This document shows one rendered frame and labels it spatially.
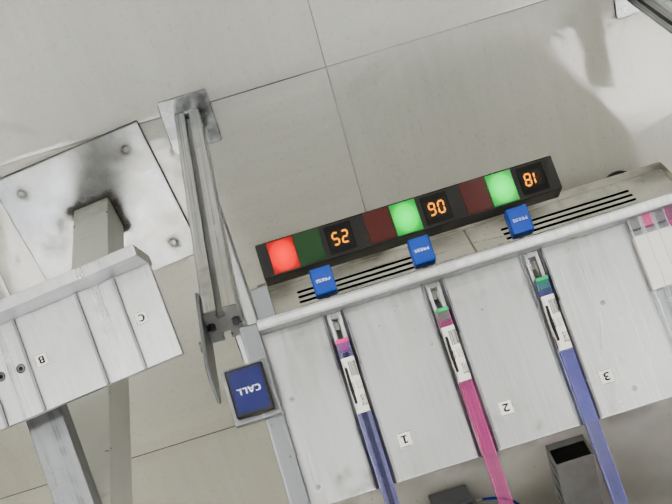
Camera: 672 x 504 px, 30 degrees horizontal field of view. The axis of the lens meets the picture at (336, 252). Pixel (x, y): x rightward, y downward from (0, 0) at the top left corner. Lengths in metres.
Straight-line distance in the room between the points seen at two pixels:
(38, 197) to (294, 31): 0.48
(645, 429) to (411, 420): 0.44
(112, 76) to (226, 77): 0.17
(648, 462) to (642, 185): 0.55
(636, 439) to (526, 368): 0.37
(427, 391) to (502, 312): 0.12
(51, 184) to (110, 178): 0.09
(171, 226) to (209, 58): 0.29
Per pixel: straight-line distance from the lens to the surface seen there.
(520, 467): 1.64
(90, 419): 1.50
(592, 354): 1.34
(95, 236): 1.92
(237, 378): 1.29
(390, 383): 1.32
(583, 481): 1.63
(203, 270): 1.50
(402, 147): 2.06
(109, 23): 1.94
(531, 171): 1.39
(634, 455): 1.69
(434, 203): 1.37
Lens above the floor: 1.86
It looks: 61 degrees down
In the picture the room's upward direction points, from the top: 160 degrees clockwise
